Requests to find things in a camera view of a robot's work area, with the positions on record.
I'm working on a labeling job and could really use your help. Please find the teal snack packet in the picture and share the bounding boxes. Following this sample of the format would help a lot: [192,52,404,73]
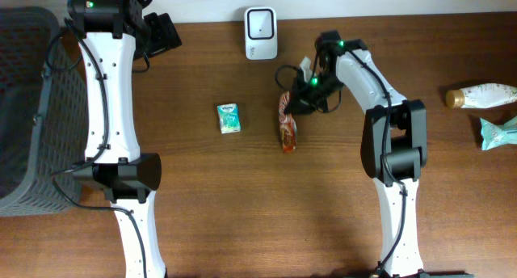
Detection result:
[480,117,516,150]

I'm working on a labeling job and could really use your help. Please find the grey plastic mesh basket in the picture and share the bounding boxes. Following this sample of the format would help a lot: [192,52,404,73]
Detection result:
[1,7,88,217]

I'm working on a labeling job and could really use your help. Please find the red snack packet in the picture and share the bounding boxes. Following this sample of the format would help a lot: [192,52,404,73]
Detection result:
[278,92,296,153]

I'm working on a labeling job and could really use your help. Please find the small teal tissue pack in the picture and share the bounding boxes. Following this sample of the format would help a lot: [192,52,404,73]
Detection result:
[217,103,241,134]

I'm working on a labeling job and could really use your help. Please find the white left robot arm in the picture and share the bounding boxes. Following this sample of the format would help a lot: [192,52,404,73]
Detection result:
[67,0,182,277]

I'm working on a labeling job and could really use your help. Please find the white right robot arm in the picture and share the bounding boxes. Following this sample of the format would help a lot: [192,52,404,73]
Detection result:
[284,31,427,277]

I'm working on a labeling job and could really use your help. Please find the white tube with gold cap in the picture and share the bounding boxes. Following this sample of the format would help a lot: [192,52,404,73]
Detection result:
[445,83,516,109]

